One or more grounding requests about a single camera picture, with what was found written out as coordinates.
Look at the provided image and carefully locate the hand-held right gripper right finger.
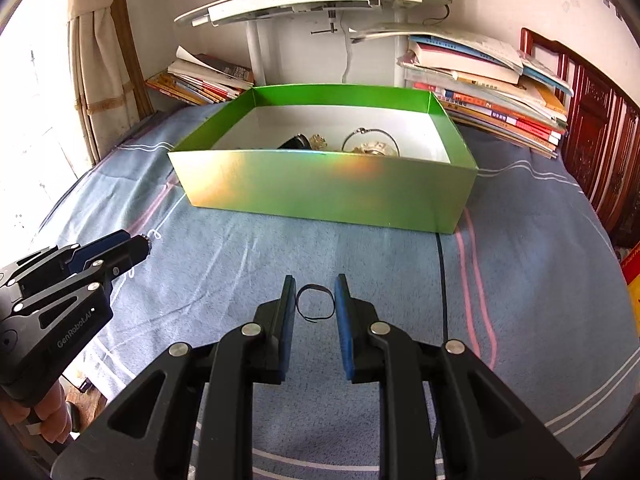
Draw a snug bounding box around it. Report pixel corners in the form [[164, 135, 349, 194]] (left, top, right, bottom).
[[334, 273, 582, 480]]

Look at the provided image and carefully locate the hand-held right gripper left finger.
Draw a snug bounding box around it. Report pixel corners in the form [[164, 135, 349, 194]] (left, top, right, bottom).
[[50, 274, 297, 480]]

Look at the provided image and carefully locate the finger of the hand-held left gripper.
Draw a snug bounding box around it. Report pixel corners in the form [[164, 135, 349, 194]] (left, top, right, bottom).
[[14, 234, 154, 317], [0, 229, 131, 288]]

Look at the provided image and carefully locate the dark metal ring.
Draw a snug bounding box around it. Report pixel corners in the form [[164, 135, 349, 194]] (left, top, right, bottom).
[[295, 284, 335, 322]]

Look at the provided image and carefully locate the green holographic cardboard box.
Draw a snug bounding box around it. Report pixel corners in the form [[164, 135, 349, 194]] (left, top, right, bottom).
[[166, 84, 479, 234]]

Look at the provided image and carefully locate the silver metal bangle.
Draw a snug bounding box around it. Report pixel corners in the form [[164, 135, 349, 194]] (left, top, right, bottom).
[[341, 128, 401, 157]]

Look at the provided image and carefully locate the person's left hand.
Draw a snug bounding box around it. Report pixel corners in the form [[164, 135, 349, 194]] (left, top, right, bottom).
[[0, 382, 75, 444]]

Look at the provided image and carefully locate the blue striped blanket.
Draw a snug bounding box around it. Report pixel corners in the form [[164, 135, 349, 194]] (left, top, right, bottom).
[[30, 105, 632, 480]]

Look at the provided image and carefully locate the beige curtain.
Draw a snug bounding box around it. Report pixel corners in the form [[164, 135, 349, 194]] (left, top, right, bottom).
[[67, 0, 154, 167]]

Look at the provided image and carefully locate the small stack of magazines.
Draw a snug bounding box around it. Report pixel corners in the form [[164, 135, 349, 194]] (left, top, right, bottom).
[[145, 46, 256, 107]]

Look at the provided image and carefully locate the large stack of books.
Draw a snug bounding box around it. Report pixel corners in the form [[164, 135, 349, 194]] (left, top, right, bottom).
[[397, 34, 576, 160]]

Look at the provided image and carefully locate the yellow and red box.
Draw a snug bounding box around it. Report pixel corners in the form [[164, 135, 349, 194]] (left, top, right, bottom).
[[620, 242, 640, 336]]

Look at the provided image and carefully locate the red-brown wooden headboard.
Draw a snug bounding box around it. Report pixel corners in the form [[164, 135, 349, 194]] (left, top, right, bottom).
[[520, 27, 640, 248]]

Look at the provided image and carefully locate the black cable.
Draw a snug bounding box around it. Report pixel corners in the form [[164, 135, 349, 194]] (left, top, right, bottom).
[[434, 232, 449, 348]]

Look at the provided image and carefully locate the white hanging cable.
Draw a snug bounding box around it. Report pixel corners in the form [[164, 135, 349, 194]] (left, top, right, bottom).
[[341, 14, 352, 84]]

